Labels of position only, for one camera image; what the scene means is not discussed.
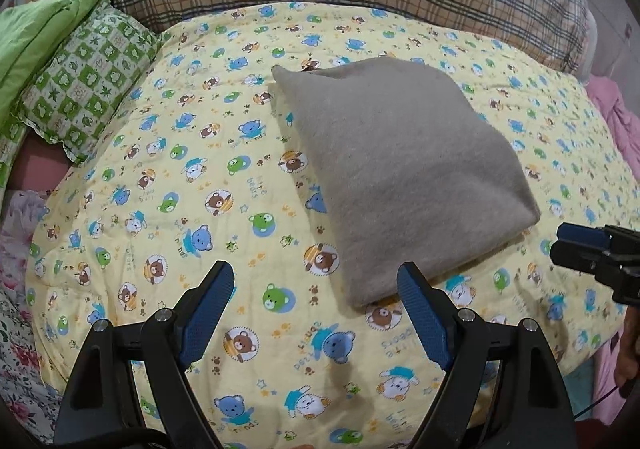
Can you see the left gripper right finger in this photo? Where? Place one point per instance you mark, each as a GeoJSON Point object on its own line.
{"type": "Point", "coordinates": [502, 387]}

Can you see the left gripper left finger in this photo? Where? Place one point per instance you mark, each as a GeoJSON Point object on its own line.
{"type": "Point", "coordinates": [101, 407]}

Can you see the beige knitted sweater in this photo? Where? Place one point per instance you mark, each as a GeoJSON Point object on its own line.
{"type": "Point", "coordinates": [407, 168]}

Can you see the right hand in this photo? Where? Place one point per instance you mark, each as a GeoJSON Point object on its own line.
{"type": "Point", "coordinates": [627, 364]}

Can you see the white floral bedsheet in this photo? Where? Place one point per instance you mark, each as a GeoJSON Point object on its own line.
{"type": "Point", "coordinates": [33, 404]}

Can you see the pink cloth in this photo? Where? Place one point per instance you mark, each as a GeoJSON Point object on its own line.
{"type": "Point", "coordinates": [622, 123]}

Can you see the green patterned pillow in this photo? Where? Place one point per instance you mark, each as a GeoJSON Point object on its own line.
{"type": "Point", "coordinates": [74, 96]}

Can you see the green quilt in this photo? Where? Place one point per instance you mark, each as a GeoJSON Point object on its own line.
{"type": "Point", "coordinates": [30, 33]}

